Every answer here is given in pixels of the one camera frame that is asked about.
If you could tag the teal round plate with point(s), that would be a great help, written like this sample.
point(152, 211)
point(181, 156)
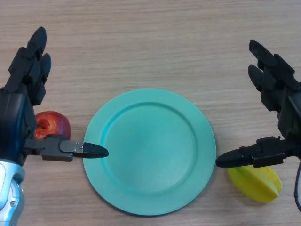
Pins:
point(150, 153)

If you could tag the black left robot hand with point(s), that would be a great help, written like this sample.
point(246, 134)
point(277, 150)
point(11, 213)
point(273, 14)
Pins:
point(16, 113)

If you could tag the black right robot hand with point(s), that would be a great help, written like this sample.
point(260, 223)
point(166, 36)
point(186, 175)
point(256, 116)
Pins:
point(290, 113)

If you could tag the red apple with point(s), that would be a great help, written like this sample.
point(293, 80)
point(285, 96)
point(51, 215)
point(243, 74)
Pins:
point(56, 124)

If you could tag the yellow starfruit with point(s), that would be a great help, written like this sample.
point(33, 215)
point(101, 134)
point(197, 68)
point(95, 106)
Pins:
point(258, 186)

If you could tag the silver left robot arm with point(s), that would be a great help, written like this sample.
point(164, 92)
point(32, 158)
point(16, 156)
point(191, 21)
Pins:
point(9, 195)

